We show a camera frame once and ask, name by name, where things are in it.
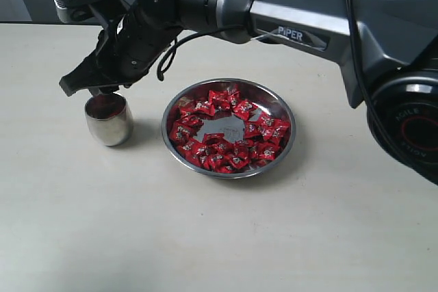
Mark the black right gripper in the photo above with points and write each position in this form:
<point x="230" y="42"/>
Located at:
<point x="122" y="57"/>

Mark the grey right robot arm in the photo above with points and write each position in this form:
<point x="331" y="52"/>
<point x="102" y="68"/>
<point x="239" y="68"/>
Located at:
<point x="386" y="51"/>

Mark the stainless steel cup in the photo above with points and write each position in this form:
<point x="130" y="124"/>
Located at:
<point x="109" y="119"/>

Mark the stainless steel plate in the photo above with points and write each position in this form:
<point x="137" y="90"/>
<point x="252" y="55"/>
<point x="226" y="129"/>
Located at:
<point x="223" y="132"/>

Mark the red wrapped candy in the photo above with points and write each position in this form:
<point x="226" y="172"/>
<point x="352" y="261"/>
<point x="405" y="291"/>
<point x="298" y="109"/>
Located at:
<point x="218" y="97"/>
<point x="238" y="161"/>
<point x="191" y="121"/>
<point x="244" y="109"/>
<point x="277" y="131"/>
<point x="267" y="152"/>
<point x="180" y="133"/>

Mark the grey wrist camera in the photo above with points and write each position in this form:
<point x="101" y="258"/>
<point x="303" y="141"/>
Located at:
<point x="74" y="11"/>

